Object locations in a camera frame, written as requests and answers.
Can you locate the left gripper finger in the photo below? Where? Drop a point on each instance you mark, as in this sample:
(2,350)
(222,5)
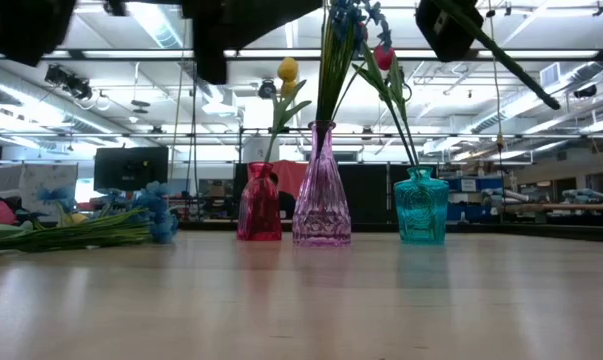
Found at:
(286,10)

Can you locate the blue artificial flower bunch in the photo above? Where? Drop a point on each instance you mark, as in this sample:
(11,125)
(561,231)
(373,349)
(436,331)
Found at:
(333,75)
(156,215)
(521,73)

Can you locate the red glass vase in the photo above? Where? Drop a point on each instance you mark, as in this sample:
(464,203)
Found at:
(258,215)

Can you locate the pink glass vase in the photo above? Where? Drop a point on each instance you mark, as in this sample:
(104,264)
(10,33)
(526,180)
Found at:
(322,210)

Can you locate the pale grey idle robot arm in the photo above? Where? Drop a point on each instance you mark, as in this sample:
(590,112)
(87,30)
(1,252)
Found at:
(586,195)
(506,195)

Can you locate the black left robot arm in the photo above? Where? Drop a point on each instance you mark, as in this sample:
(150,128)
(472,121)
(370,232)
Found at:
(21,30)

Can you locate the teal glass vase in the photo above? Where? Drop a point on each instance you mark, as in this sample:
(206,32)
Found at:
(421,210)

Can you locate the black bar with strip lights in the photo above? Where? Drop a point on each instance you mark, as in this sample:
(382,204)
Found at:
(261,53)

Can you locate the white air vent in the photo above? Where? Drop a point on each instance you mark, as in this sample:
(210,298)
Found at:
(551,75)

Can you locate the blue storage bin rack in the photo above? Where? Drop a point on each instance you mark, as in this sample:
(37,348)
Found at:
(481,184)

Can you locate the black dome fixture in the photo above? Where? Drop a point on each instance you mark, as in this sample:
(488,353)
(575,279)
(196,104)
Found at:
(586,91)

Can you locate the black ceiling projector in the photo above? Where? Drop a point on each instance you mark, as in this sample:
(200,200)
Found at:
(68,81)

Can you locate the black computer monitor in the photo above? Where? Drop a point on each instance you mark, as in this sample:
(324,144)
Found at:
(131,165)

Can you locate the black partition panel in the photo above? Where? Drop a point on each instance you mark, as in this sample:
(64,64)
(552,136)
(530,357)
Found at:
(371,192)

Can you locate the brown wooden bench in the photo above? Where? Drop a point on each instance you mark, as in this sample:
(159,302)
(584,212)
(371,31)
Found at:
(581,206)

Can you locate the white partition panel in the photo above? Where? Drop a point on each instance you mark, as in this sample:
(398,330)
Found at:
(41,177)

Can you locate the black round ceiling camera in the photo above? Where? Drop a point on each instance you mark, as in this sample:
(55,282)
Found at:
(266,90)

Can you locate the black horizontal rail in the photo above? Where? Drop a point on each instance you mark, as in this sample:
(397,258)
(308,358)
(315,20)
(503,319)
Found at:
(456,135)

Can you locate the black aluminium table frame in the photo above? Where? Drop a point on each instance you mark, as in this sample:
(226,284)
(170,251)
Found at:
(531,231)

